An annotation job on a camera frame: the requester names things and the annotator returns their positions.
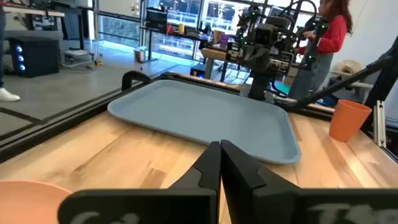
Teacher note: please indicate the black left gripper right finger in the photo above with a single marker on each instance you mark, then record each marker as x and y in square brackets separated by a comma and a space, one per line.
[311, 208]

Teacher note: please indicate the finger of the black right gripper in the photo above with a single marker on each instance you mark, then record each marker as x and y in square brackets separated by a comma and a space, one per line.
[234, 53]
[280, 63]

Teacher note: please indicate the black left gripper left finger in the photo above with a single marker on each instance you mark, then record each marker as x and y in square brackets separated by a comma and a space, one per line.
[140, 208]

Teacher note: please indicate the orange plastic cup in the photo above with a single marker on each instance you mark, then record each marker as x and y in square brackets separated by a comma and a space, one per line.
[348, 121]

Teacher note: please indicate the peach plastic plate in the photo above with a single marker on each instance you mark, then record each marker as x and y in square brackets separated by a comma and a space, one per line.
[25, 202]

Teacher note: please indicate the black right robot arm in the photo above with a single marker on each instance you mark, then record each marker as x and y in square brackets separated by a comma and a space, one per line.
[259, 87]

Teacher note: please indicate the yellow cup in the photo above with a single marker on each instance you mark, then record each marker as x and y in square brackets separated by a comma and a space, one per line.
[181, 28]

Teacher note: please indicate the blue plastic tray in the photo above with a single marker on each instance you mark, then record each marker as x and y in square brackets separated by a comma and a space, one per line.
[202, 118]

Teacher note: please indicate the wooden work table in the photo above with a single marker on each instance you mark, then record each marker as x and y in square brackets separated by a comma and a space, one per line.
[214, 54]

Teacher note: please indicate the person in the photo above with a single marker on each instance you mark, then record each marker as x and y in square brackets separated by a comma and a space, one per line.
[332, 37]
[7, 96]

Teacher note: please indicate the white roll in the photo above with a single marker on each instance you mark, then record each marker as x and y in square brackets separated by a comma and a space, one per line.
[348, 67]

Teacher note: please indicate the black monitor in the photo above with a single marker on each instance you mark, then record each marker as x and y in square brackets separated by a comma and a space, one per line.
[156, 20]

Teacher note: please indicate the jar on floor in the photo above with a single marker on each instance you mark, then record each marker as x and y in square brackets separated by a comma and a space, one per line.
[140, 56]

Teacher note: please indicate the silver aluminium profile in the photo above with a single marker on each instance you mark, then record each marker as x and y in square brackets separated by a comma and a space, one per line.
[380, 124]

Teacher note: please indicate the black computer tower blue lights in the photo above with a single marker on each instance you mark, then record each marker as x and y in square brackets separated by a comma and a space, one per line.
[34, 57]

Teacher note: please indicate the wooden desk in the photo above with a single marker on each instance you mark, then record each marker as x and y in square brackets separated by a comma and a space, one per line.
[31, 12]

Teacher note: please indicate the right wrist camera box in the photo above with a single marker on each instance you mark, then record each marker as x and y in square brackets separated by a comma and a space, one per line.
[264, 34]

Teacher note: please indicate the black table frame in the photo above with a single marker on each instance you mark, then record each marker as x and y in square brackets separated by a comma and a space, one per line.
[62, 124]

